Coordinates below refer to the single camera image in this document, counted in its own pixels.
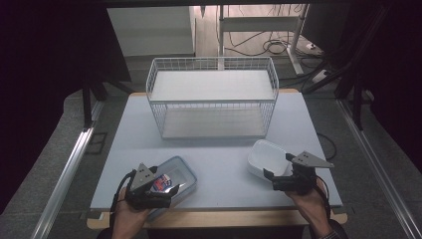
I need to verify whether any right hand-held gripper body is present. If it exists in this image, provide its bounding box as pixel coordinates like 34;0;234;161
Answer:
272;150;335;196

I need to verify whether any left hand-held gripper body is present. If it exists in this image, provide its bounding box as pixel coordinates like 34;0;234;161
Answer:
124;162;174;211

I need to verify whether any white square bowl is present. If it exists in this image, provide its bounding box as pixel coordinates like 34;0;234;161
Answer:
246;138;295;183

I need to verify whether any clear food container blue rim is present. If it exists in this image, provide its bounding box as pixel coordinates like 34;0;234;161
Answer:
145;155;198;222

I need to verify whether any white two-tier wire rack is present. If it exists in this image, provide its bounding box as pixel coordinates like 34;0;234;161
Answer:
145;56;280;140

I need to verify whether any person's right hand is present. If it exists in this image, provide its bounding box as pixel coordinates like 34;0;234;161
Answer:
284;178;328;228

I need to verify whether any person's left hand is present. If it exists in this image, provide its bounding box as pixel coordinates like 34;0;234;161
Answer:
111;187;152;233

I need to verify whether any white power strip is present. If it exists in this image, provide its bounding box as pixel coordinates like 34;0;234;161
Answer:
311;69;330;85

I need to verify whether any black metal stand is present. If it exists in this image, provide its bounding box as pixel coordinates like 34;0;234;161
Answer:
80;78;135;129
301;56;369;131

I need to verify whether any white cabinet panel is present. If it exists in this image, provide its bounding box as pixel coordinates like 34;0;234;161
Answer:
106;6;197;58

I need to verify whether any dark curtain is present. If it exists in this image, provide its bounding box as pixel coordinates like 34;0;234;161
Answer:
344;0;422;163
0;0;132;215

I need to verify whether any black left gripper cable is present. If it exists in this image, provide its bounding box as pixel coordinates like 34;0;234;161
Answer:
108;168;137;218

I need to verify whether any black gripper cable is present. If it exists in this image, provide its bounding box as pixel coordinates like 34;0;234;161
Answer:
108;168;137;218
315;182;332;221

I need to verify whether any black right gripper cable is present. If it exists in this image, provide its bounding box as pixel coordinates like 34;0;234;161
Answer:
315;182;332;221

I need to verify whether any black floor cable loop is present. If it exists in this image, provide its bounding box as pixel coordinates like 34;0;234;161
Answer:
316;132;338;162

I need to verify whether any aluminium floor rail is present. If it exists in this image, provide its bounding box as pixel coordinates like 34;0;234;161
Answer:
31;99;105;239
334;99;422;239

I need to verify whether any black floor cables bundle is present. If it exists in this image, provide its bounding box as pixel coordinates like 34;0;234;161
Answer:
225;31;321;58

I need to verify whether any white metal desk frame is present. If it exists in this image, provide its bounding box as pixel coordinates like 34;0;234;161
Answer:
217;3;311;76

